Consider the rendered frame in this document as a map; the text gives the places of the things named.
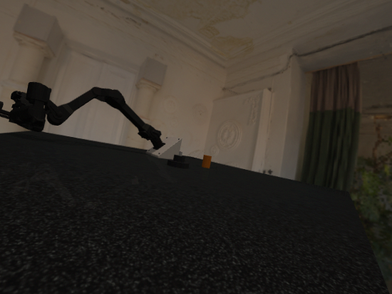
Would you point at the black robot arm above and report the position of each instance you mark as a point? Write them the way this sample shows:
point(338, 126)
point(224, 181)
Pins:
point(38, 95)

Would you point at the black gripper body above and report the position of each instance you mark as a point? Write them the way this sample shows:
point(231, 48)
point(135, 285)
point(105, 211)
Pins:
point(14, 117)

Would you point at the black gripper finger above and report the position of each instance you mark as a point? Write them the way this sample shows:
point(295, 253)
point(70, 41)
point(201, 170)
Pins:
point(27, 126)

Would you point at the orange ribbed cylinder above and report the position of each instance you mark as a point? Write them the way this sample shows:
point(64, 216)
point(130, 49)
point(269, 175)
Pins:
point(206, 161)

